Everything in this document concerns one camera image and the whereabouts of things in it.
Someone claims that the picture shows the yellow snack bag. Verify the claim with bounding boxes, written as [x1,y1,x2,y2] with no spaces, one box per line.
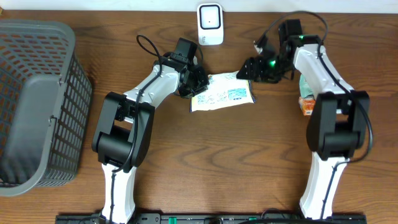
[190,71,256,112]

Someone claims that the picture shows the green snack packet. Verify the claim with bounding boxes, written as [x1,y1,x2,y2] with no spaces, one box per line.
[299,75,314,98]

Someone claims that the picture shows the orange tissue pack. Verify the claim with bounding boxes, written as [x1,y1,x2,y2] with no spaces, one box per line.
[298,96,315,116]

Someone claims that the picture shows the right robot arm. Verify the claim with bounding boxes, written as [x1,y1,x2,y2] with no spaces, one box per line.
[236,19,373,221]

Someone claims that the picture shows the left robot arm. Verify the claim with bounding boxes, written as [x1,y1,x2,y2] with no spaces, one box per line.
[92,38,209,223]

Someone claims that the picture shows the white barcode scanner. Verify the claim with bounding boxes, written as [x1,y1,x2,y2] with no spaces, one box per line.
[197,3,224,45]

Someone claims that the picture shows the grey plastic basket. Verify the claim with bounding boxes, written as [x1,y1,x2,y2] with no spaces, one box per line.
[1,19,93,197]

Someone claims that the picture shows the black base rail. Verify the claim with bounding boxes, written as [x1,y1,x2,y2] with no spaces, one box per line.
[55,212,367,224]

